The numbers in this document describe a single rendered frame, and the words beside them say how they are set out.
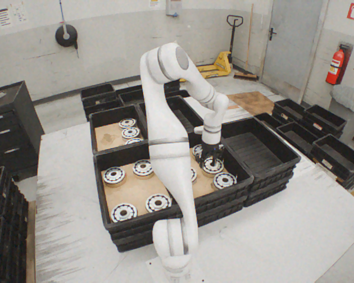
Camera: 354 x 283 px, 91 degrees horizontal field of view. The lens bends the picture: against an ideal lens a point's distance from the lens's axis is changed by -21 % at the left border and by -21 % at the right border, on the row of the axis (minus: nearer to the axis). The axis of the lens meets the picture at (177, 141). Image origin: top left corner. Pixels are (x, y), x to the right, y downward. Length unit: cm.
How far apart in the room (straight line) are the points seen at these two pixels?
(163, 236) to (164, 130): 23
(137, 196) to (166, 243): 46
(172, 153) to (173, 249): 22
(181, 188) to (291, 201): 81
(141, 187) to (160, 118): 53
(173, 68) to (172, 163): 21
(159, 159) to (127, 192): 51
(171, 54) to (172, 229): 39
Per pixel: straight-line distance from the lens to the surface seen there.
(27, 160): 243
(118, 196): 94
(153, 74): 51
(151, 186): 95
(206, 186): 95
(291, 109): 281
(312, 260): 106
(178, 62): 49
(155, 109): 49
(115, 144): 121
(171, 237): 49
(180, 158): 46
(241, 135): 127
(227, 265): 92
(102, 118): 136
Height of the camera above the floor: 155
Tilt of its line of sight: 38 degrees down
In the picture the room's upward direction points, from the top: 1 degrees counter-clockwise
